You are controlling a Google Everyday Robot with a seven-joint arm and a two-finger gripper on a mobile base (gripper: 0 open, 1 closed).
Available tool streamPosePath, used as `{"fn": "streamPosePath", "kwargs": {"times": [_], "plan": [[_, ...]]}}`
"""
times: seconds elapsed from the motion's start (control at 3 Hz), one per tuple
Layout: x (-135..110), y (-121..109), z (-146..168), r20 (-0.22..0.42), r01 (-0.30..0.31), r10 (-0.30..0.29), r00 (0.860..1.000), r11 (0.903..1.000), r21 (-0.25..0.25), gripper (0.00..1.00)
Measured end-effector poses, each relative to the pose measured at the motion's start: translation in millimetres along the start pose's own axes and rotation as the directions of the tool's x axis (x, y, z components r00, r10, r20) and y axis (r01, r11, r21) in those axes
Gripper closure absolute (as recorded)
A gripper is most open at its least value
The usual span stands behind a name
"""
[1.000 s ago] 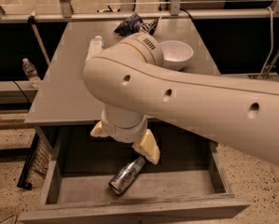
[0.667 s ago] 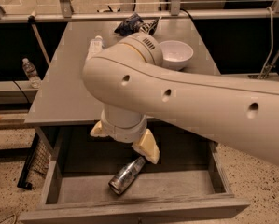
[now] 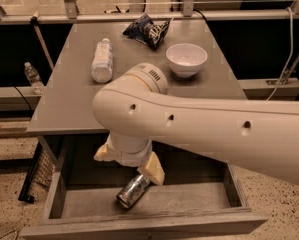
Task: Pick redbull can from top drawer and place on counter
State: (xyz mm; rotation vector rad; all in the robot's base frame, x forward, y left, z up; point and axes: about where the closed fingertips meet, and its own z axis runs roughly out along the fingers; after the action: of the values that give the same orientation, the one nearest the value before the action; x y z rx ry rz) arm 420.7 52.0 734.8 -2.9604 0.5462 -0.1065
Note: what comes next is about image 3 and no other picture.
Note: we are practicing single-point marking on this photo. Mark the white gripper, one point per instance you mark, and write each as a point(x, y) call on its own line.
point(131, 157)

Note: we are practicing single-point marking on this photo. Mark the silver redbull can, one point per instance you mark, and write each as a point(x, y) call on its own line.
point(131, 192)

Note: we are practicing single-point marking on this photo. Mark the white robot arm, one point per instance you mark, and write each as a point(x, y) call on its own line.
point(261, 136)

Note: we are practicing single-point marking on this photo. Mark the open grey wooden drawer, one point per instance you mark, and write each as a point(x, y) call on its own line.
point(200, 197)

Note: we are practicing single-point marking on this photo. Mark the grey wooden cabinet counter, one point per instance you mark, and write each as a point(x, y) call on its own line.
point(65, 106)

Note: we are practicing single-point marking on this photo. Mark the white plastic bottle lying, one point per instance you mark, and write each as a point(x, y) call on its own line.
point(102, 64)

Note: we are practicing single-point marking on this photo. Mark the white ceramic bowl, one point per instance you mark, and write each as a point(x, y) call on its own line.
point(185, 59)

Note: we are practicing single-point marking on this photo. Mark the clear water bottle standing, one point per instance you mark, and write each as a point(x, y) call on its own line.
point(33, 78)

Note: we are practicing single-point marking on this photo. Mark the crumpled blue chip bag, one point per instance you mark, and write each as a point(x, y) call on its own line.
point(146, 31)

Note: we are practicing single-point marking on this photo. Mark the grey side ledge left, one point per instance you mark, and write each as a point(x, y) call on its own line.
point(18, 99)

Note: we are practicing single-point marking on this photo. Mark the grey side ledge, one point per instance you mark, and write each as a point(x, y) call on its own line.
point(18, 99)
point(261, 89)

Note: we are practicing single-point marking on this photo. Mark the grey side ledge right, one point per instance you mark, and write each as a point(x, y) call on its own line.
point(261, 89)

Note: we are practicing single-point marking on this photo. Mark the black wire mesh rack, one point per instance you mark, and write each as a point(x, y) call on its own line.
point(40, 172)

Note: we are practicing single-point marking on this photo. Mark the wooden stick handle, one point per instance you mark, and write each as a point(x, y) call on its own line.
point(34, 22)

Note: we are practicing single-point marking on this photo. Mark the metal rail frame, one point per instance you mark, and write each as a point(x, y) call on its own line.
point(81, 11)

